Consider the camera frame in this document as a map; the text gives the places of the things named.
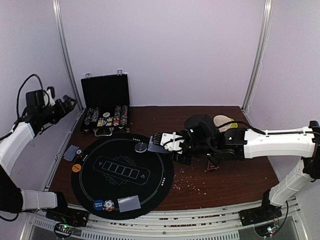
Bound orange big blind button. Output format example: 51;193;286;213
71;163;82;173

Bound red poker chip stack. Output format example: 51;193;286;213
104;199;115;212

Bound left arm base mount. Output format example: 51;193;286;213
45;207;89;227

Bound black white poker chip stack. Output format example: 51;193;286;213
76;149;83;156

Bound blue small blind button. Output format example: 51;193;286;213
93;199;105;211

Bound black poker chip case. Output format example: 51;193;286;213
80;73;130;137

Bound grey ridged card holder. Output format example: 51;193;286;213
147;136;170;154

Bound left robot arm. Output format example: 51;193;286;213
0;86;77;222

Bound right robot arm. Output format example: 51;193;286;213
148;114;320;221

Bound white dealer button in case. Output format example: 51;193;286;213
102;112;111;118

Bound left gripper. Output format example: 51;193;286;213
39;94;78;124

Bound white floral ceramic mug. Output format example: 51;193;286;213
213;115;232;127

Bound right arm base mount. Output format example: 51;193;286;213
239;205;282;226

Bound right aluminium frame post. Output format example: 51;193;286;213
242;0;273;115

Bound lime green small bowl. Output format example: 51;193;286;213
230;122;238;128

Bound black round poker mat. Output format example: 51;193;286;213
71;133;174;220

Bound red triangle all-in marker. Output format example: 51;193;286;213
205;161;220;172

